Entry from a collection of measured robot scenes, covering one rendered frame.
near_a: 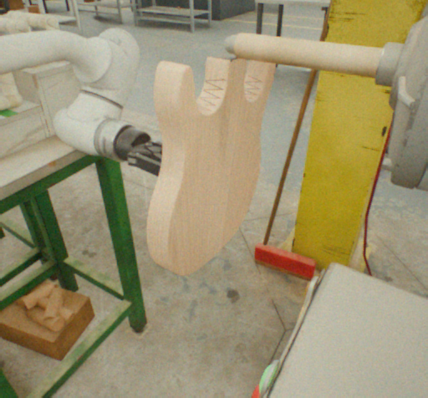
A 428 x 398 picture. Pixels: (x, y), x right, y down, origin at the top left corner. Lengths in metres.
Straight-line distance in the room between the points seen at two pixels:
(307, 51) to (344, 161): 1.08
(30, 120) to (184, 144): 0.58
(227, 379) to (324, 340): 1.25
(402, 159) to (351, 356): 0.18
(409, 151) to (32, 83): 0.88
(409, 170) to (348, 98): 1.05
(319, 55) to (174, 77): 0.18
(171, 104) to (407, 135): 0.29
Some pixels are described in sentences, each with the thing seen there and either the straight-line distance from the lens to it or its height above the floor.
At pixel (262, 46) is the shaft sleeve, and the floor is 1.26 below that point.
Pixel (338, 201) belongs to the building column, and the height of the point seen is 0.46.
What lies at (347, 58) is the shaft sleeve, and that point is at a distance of 0.45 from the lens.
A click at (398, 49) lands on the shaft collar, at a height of 1.27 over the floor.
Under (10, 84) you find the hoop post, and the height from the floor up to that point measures 1.08.
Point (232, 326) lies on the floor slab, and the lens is 1.65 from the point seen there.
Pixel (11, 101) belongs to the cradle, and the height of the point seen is 1.04.
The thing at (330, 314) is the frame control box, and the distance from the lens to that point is 0.31.
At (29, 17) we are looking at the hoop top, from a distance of 1.16.
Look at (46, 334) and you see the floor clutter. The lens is 1.61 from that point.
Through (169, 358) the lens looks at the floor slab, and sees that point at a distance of 1.59.
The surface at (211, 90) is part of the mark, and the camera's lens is 0.60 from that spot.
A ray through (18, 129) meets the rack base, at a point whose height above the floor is 0.98.
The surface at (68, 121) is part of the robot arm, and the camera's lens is 0.87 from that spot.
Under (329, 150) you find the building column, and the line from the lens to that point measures 1.51.
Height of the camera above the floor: 1.36
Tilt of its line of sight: 33 degrees down
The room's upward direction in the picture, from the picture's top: straight up
